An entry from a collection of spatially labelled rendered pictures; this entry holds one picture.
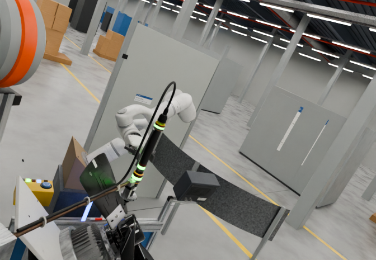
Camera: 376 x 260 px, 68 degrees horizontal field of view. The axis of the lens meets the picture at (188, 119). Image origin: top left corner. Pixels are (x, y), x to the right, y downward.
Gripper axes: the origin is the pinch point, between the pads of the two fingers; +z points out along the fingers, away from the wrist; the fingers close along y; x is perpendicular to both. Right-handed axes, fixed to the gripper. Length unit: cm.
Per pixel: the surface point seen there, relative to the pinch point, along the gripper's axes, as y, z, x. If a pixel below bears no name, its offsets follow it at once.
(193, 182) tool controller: -59, -29, -28
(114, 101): -48, -179, -33
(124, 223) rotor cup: 2.2, 10.0, -26.6
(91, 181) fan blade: 20.1, 4.7, -11.3
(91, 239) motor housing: 14.4, 11.8, -32.3
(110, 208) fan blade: 9.2, 6.7, -21.9
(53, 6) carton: -31, -813, -3
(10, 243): 46, 37, -8
